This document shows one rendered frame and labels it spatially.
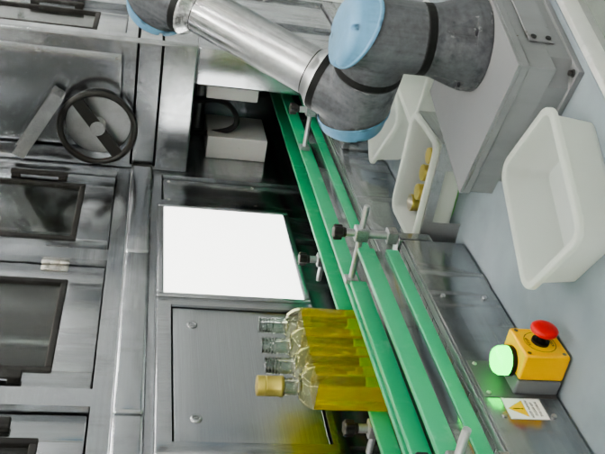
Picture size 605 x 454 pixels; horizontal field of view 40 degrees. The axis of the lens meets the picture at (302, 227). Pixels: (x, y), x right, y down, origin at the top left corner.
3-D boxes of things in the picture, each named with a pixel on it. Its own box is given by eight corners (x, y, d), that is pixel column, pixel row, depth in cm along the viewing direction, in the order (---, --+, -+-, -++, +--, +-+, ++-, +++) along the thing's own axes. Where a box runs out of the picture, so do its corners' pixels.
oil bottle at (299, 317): (388, 334, 163) (279, 329, 158) (393, 310, 160) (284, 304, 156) (394, 352, 158) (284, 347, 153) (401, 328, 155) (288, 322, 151)
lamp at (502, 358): (501, 363, 126) (483, 362, 125) (510, 339, 124) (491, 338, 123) (511, 382, 122) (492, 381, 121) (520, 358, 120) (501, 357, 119)
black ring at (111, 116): (135, 161, 236) (57, 154, 231) (140, 89, 226) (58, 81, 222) (135, 168, 232) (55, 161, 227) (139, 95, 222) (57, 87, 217)
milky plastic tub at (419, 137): (428, 208, 182) (389, 205, 180) (452, 113, 172) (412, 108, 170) (451, 249, 167) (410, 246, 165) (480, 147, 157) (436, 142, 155)
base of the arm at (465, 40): (477, -20, 137) (419, -27, 135) (503, 26, 126) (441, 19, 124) (450, 60, 147) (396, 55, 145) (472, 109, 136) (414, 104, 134)
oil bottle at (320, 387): (410, 392, 147) (292, 388, 143) (418, 367, 145) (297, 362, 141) (419, 414, 143) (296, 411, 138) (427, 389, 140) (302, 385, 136)
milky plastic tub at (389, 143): (399, 108, 213) (365, 104, 212) (429, 60, 193) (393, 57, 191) (401, 170, 207) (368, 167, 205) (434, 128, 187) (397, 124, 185)
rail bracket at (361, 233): (383, 279, 167) (321, 275, 164) (401, 204, 159) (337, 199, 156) (386, 287, 164) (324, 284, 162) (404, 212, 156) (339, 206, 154)
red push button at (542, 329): (521, 335, 123) (528, 316, 122) (546, 337, 124) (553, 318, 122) (531, 352, 120) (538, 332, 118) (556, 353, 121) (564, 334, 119)
